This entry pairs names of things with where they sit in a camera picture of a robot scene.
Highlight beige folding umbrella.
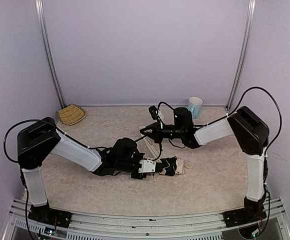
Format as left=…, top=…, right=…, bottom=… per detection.
left=140, top=133, right=194, bottom=178

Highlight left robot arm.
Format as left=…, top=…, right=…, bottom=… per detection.
left=17, top=117, right=164, bottom=208

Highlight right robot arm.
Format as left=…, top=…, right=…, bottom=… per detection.
left=140, top=106, right=269, bottom=206

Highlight light blue mug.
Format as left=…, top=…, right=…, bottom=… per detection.
left=187, top=97, right=203, bottom=119

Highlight yellow woven basket tray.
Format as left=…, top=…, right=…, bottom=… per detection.
left=56, top=103, right=86, bottom=126

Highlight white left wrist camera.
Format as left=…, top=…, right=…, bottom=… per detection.
left=138, top=159, right=156, bottom=174

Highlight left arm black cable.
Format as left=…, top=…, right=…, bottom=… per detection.
left=2, top=119, right=58, bottom=163

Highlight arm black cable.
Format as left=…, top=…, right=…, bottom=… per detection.
left=226, top=86, right=283, bottom=153
left=2, top=119, right=58, bottom=163

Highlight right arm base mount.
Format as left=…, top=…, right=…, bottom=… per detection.
left=223, top=195, right=267, bottom=228

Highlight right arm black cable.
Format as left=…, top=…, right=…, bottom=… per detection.
left=226, top=86, right=283, bottom=153

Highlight aluminium front rail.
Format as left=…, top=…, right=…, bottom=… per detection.
left=0, top=198, right=290, bottom=240

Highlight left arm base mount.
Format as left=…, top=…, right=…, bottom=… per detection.
left=28, top=202, right=72, bottom=229

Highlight right aluminium corner post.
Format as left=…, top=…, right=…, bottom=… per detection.
left=226, top=0, right=257, bottom=110

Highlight aluminium corner post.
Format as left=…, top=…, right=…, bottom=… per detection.
left=226, top=0, right=257, bottom=110
left=35, top=0, right=66, bottom=109

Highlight left aluminium corner post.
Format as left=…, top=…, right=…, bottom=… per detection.
left=35, top=0, right=66, bottom=109

